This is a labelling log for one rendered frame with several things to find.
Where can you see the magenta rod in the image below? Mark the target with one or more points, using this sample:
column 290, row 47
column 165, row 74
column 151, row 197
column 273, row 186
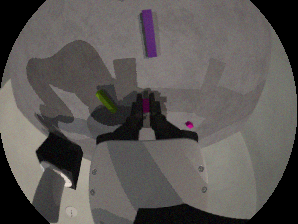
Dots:
column 189, row 124
column 145, row 105

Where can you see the lime green rod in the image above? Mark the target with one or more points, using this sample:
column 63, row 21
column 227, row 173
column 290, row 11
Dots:
column 106, row 101

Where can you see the purple rod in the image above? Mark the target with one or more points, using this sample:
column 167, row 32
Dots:
column 149, row 32

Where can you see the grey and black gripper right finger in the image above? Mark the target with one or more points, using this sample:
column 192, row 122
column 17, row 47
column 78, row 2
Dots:
column 162, row 128

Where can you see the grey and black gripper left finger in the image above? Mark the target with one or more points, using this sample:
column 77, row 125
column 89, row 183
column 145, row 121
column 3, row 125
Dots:
column 130, row 128

